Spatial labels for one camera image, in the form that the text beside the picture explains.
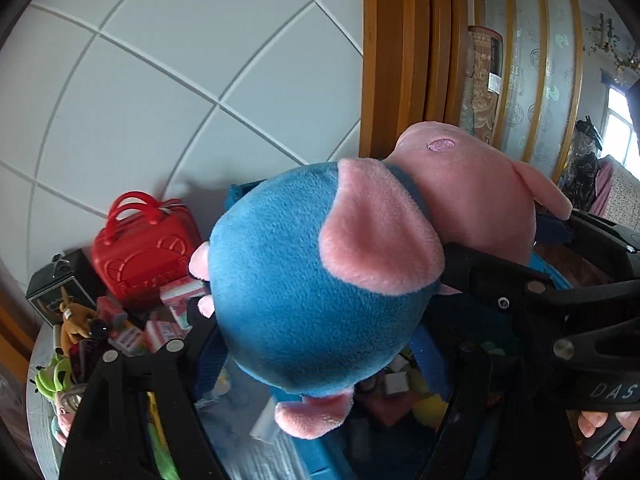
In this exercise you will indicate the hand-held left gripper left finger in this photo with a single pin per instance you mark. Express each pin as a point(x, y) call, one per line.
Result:
point(185, 360)

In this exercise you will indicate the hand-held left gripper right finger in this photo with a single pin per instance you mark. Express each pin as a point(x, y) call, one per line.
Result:
point(480, 410)

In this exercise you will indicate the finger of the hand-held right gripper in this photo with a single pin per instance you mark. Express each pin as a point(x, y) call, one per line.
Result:
point(615, 235)
point(480, 270)

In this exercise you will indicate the blue plastic storage crate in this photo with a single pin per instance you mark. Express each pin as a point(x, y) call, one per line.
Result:
point(430, 370)

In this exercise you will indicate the blue and pink pig plush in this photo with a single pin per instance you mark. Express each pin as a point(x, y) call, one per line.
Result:
point(310, 280)

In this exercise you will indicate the person's right hand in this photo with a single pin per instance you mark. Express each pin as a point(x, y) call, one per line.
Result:
point(590, 422)

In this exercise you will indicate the white red carton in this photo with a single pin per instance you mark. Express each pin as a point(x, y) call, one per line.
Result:
point(162, 335)

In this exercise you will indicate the pink and white box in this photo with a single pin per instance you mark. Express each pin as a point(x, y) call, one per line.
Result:
point(182, 295)

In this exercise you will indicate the dark hanging clothes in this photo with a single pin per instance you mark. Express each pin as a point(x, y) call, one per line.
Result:
point(582, 170)

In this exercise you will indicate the dark brown pouch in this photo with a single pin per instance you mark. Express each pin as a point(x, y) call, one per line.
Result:
point(92, 350)

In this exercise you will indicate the window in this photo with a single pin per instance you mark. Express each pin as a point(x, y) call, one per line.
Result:
point(620, 125)

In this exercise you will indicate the red toy suitcase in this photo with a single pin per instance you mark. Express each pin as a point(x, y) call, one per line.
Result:
point(145, 255)

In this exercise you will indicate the brown kangaroo plush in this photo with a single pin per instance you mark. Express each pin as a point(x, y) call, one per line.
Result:
point(75, 322)

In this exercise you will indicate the green frog plush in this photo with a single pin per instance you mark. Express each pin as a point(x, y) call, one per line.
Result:
point(50, 380)

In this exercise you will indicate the black gift box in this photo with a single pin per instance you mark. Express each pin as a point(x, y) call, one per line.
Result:
point(52, 285)

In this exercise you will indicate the rolled patterned rug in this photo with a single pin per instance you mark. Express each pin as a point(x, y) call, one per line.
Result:
point(482, 90)

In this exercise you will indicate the patterned glass wardrobe door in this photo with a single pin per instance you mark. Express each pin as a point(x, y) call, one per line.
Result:
point(545, 60)

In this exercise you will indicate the wooden door frame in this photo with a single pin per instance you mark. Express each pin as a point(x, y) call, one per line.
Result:
point(400, 60)

